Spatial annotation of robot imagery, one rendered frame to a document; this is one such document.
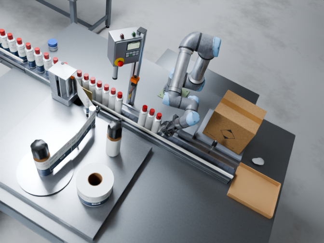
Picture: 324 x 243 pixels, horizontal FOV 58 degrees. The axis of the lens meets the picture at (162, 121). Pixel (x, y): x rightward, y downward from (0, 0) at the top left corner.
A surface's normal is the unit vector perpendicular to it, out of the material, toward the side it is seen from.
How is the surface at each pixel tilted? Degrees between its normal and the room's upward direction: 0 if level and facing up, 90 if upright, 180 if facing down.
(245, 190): 0
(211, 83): 0
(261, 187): 0
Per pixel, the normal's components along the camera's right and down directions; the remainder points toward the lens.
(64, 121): 0.19, -0.58
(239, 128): -0.51, 0.64
